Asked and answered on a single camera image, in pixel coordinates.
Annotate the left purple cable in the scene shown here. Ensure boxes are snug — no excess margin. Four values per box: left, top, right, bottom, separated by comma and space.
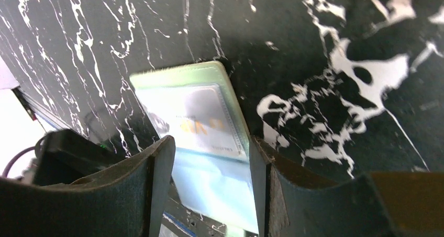
2, 137, 49, 179

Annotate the white printed card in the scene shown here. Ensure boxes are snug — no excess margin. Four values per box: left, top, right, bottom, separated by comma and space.
136, 84, 246, 159

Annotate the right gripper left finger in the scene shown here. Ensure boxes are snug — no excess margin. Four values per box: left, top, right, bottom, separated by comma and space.
1, 136, 175, 236

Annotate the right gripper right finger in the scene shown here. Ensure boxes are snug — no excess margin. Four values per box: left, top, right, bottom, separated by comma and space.
249, 137, 443, 236

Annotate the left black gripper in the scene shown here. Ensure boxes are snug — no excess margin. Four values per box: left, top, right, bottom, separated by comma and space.
31, 129, 120, 186

